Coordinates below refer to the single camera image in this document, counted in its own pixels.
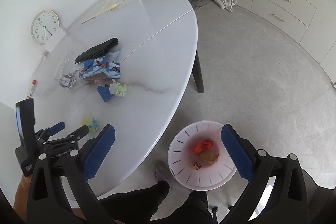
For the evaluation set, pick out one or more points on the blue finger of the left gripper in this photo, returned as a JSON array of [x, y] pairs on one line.
[[79, 133], [51, 131]]

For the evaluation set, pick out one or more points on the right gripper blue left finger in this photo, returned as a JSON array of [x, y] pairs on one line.
[[95, 150]]

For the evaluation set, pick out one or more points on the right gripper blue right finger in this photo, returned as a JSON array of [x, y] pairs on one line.
[[239, 156]]

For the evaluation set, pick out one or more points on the yellow paper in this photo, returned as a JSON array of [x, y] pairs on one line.
[[91, 123]]

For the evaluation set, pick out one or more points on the brown orange wrapper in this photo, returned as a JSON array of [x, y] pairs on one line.
[[208, 157]]

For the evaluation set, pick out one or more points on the red paper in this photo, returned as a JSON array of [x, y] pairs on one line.
[[207, 144], [197, 149]]

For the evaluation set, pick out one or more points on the pink plastic trash bin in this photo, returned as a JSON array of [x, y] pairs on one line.
[[198, 159]]

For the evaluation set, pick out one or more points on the grey printed paper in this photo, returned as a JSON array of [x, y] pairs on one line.
[[69, 80]]

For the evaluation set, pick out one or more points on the blue paper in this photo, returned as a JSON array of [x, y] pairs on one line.
[[104, 92]]

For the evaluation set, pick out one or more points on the white green paper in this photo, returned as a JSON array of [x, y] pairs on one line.
[[117, 89]]

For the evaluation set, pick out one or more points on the blue bird print box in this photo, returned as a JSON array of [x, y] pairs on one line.
[[99, 66]]

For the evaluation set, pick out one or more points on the black ridged foam mat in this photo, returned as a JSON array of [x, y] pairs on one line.
[[97, 51]]

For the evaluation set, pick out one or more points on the person's left hand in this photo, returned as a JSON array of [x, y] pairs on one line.
[[21, 196]]

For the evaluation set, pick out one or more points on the red white small box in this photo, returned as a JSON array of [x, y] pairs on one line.
[[32, 88]]

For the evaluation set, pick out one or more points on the person's black trouser legs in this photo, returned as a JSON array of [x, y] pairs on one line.
[[139, 206]]

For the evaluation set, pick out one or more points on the grey slipper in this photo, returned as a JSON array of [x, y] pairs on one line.
[[162, 174]]

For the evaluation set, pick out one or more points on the white card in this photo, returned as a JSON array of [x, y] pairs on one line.
[[55, 38]]

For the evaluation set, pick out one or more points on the open paper booklet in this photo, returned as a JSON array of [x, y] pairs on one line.
[[102, 8]]

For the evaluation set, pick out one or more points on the white tote bag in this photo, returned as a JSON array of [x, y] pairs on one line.
[[226, 4]]

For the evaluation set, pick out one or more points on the beige drawer cabinet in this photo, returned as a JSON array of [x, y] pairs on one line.
[[311, 23]]

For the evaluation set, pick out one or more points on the white round wall clock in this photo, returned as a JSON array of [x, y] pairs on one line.
[[44, 25]]

